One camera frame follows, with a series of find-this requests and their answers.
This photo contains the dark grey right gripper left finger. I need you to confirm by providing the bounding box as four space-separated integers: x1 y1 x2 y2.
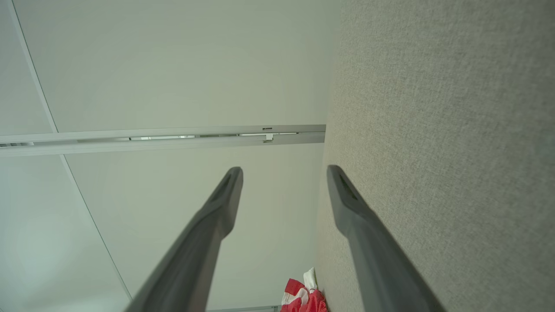
125 166 244 312

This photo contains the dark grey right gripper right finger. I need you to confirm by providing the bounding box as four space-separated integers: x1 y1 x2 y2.
326 165 447 312

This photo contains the red white jersey shirt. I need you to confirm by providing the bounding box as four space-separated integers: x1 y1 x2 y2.
280 267 329 312

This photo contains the grey fabric sofa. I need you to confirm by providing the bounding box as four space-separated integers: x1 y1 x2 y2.
314 0 555 312

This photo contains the white wall rail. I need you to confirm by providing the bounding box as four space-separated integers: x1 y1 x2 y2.
0 125 326 157

